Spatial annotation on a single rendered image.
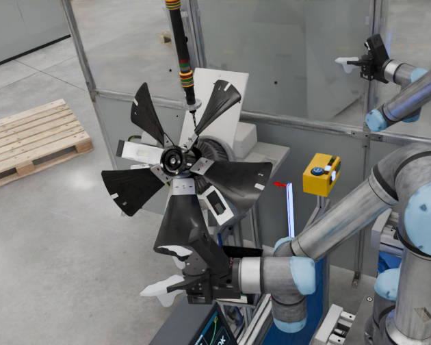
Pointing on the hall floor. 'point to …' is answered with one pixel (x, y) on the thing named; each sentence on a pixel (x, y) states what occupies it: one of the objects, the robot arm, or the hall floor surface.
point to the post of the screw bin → (247, 316)
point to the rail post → (325, 287)
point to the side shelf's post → (256, 226)
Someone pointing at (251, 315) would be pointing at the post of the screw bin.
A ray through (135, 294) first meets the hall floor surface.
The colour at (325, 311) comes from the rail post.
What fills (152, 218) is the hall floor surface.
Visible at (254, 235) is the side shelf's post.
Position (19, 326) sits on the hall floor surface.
